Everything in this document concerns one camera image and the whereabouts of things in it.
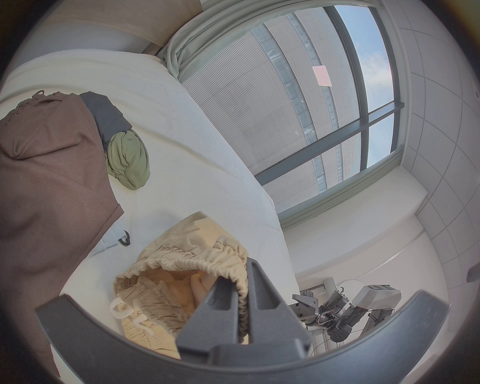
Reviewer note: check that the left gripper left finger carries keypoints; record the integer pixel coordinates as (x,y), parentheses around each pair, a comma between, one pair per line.
(210,322)

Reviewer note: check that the brown shorts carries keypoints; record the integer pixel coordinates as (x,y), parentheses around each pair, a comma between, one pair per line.
(45,180)

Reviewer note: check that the window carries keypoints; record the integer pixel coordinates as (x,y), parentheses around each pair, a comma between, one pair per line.
(262,112)

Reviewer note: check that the black garment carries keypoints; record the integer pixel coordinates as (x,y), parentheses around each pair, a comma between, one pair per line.
(105,112)

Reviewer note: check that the white garment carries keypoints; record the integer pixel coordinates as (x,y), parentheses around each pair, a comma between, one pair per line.
(108,240)

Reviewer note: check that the tan shorts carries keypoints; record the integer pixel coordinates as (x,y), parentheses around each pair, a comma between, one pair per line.
(180,240)

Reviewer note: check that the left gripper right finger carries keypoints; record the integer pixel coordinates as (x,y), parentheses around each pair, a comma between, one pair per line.
(270,318)

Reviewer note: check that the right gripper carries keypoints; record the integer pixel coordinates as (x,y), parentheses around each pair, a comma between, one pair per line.
(306,307)

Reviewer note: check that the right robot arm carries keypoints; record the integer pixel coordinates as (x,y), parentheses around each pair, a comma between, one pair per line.
(377,296)

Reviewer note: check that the green garment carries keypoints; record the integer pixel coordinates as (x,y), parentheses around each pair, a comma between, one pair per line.
(129,161)

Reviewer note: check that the bed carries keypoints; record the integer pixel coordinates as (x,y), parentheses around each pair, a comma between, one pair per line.
(187,131)

